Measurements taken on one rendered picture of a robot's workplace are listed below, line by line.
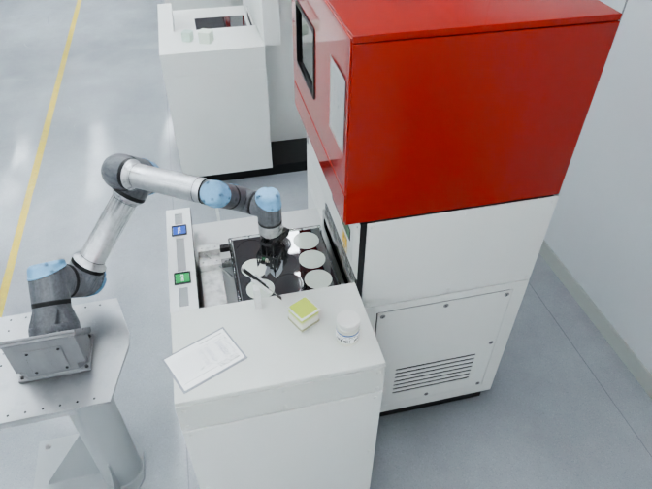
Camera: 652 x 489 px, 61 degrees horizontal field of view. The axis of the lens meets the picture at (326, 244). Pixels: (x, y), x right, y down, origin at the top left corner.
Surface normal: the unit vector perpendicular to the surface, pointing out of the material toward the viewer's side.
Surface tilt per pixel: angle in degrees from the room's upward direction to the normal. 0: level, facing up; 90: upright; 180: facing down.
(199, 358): 0
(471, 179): 90
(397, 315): 90
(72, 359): 90
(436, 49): 90
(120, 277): 0
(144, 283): 0
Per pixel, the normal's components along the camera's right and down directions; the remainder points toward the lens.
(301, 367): 0.01, -0.74
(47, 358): 0.24, 0.65
